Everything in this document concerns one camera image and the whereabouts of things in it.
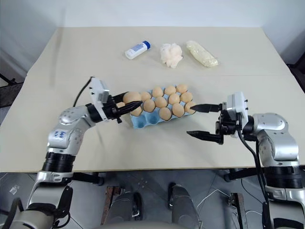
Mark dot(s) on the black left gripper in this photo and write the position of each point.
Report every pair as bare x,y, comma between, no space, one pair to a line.
112,112

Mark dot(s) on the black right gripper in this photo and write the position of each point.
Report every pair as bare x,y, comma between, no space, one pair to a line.
227,124

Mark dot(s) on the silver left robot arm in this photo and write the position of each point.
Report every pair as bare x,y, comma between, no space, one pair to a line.
68,133

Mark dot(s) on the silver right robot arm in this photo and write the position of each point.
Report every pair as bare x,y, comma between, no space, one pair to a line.
276,138

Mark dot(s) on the blue egg carton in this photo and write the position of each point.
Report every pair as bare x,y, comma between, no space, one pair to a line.
145,120

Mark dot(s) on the white bottle with blue cap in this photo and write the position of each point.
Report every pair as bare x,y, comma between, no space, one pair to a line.
137,50

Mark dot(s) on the crumpled white cloth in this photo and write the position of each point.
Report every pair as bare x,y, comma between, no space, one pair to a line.
170,55

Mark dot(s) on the clear bag white contents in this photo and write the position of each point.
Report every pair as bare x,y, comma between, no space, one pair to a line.
202,53

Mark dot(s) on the dark rounded robot leg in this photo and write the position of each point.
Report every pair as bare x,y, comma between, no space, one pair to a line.
125,210
183,205

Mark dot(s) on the rusty metal bar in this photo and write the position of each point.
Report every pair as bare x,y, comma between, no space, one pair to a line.
109,205
239,210

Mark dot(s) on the dark object beside table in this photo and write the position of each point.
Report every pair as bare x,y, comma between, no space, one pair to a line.
297,66

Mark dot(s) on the clear plastic scrap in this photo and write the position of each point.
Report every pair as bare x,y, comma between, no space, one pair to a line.
13,189

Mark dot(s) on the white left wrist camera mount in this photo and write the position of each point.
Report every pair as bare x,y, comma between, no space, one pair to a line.
100,93

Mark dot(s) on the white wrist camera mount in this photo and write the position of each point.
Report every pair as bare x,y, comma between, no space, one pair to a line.
236,102
100,93

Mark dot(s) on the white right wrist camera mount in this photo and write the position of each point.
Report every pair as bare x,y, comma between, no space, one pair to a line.
236,102

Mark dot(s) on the black table leg bracket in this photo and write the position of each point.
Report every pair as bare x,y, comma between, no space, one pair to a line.
238,175
88,177

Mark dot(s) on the black metal frame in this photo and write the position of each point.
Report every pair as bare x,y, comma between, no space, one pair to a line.
8,100

